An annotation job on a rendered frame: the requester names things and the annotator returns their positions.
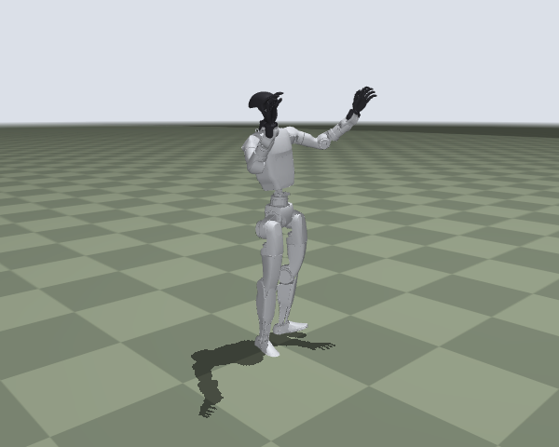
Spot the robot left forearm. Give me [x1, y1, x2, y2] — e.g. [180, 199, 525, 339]
[324, 114, 359, 142]

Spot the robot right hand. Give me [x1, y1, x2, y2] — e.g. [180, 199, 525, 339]
[265, 92, 283, 138]

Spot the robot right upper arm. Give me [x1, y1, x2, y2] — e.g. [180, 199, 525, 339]
[241, 135, 266, 174]

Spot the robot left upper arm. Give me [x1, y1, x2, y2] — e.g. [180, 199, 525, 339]
[285, 127, 331, 150]

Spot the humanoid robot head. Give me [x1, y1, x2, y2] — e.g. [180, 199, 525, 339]
[249, 91, 278, 132]

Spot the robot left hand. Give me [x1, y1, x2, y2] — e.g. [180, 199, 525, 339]
[346, 87, 377, 120]

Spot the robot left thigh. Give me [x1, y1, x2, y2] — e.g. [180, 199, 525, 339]
[279, 210, 307, 284]

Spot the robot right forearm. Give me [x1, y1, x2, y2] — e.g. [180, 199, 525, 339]
[247, 127, 279, 170]

